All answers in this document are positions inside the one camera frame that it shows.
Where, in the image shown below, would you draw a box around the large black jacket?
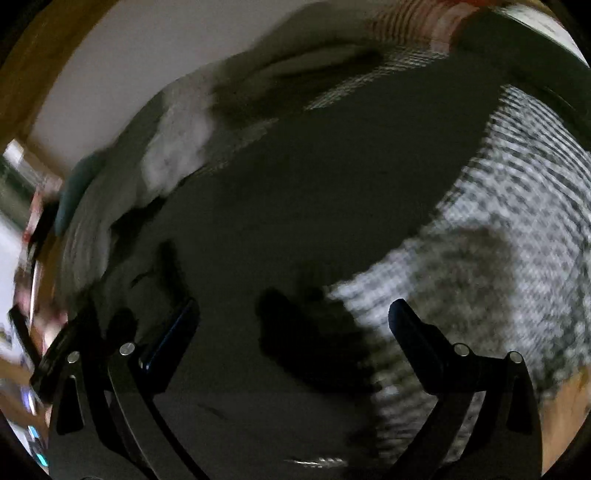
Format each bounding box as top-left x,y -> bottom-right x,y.
68,50 -> 502,479

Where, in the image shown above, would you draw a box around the folded grey clothes pile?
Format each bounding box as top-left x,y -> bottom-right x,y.
207,20 -> 385,126

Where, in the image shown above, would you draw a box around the black white checkered bedsheet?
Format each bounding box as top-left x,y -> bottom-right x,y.
335,57 -> 590,473

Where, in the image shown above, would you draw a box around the teal pillow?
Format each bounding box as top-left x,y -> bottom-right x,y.
54,150 -> 107,236

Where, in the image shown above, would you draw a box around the grey striped duvet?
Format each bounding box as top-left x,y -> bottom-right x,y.
56,65 -> 224,303

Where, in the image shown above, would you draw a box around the Hello Kitty black pillow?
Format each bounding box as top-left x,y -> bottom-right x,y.
454,9 -> 590,148

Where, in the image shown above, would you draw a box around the red striped pillow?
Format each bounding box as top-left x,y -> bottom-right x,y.
369,0 -> 503,53

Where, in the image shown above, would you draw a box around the wooden bunk bed frame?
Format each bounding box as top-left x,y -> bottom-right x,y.
0,0 -> 122,153

